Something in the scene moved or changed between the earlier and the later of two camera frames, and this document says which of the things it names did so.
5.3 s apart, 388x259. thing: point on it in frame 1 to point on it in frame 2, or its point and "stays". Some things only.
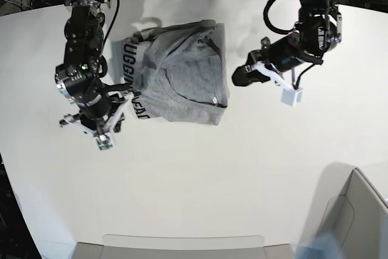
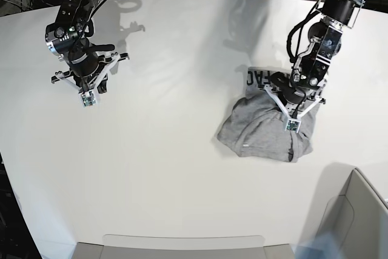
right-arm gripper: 283,53 to 282,84
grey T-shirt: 178,72 to 254,126
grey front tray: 142,246 stays
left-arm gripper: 91,96 to 84,65
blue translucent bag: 324,245 stays
